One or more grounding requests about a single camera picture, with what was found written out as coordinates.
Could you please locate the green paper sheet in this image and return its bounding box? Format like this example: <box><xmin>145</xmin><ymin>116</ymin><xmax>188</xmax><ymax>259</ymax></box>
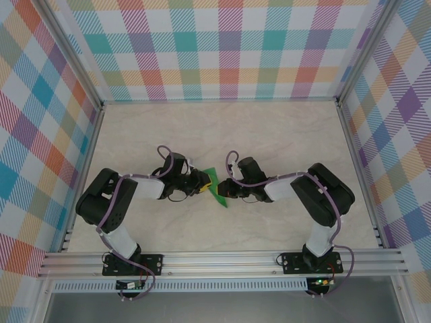
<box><xmin>203</xmin><ymin>166</ymin><xmax>230</xmax><ymax>209</ymax></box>

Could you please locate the circuit board with label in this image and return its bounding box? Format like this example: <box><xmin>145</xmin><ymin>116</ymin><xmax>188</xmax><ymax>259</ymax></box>
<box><xmin>115</xmin><ymin>279</ymin><xmax>146</xmax><ymax>291</ymax></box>

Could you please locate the grey metal panel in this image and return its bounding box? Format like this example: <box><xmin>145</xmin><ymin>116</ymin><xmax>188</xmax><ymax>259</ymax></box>
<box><xmin>43</xmin><ymin>291</ymin><xmax>405</xmax><ymax>323</ymax></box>

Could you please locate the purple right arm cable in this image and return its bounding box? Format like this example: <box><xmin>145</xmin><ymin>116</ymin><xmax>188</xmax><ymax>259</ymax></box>
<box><xmin>224</xmin><ymin>150</ymin><xmax>356</xmax><ymax>299</ymax></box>

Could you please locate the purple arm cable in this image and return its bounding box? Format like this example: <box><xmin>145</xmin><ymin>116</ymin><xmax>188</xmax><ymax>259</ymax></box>
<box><xmin>224</xmin><ymin>150</ymin><xmax>356</xmax><ymax>299</ymax></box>
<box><xmin>95</xmin><ymin>145</ymin><xmax>174</xmax><ymax>301</ymax></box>

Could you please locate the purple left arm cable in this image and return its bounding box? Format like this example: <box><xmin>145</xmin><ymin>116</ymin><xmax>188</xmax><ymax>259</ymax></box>
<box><xmin>95</xmin><ymin>145</ymin><xmax>174</xmax><ymax>301</ymax></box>

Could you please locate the wide aluminium mounting rail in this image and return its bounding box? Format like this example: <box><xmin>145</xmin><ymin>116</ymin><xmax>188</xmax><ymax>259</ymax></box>
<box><xmin>36</xmin><ymin>248</ymin><xmax>407</xmax><ymax>279</ymax></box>

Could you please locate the aluminium table end rail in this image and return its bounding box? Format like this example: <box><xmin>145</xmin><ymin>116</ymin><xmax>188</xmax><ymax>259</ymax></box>
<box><xmin>100</xmin><ymin>96</ymin><xmax>341</xmax><ymax>106</ymax></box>

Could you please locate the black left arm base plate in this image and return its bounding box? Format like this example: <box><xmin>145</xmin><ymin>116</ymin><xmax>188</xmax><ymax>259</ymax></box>
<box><xmin>102</xmin><ymin>254</ymin><xmax>164</xmax><ymax>277</ymax></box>

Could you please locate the aluminium table side rail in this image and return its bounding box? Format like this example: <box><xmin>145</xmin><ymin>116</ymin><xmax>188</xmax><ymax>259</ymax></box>
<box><xmin>335</xmin><ymin>100</ymin><xmax>388</xmax><ymax>250</ymax></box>
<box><xmin>59</xmin><ymin>104</ymin><xmax>106</xmax><ymax>253</ymax></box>

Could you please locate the slotted grey cable duct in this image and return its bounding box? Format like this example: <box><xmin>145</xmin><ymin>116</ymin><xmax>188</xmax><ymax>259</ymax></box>
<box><xmin>53</xmin><ymin>278</ymin><xmax>309</xmax><ymax>293</ymax></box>

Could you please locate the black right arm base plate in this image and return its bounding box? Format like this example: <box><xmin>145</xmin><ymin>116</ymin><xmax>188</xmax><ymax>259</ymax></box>
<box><xmin>281</xmin><ymin>251</ymin><xmax>343</xmax><ymax>275</ymax></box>

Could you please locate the aluminium frame post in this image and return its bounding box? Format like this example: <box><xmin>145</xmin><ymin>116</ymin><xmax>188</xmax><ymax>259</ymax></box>
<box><xmin>335</xmin><ymin>0</ymin><xmax>401</xmax><ymax>108</ymax></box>
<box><xmin>36</xmin><ymin>0</ymin><xmax>105</xmax><ymax>112</ymax></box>

